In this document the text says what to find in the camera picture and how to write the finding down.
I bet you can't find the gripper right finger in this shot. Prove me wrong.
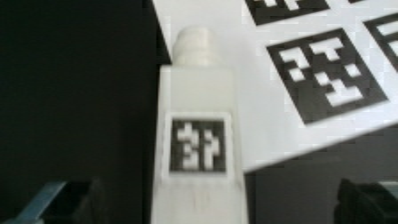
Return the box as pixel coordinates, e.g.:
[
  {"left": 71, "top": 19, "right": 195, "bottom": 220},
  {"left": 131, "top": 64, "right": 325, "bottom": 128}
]
[{"left": 336, "top": 179, "right": 398, "bottom": 224}]

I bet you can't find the white table leg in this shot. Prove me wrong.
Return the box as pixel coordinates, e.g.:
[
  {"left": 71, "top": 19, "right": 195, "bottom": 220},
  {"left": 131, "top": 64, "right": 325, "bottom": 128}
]
[{"left": 151, "top": 26, "right": 249, "bottom": 224}]

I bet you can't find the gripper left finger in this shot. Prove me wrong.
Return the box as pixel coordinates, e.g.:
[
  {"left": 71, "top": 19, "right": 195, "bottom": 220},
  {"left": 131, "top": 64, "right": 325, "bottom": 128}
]
[{"left": 7, "top": 179, "right": 110, "bottom": 224}]

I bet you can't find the fiducial marker sheet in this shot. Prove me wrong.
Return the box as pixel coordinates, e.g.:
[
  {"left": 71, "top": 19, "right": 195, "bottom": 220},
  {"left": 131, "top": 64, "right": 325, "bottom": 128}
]
[{"left": 153, "top": 0, "right": 398, "bottom": 170}]

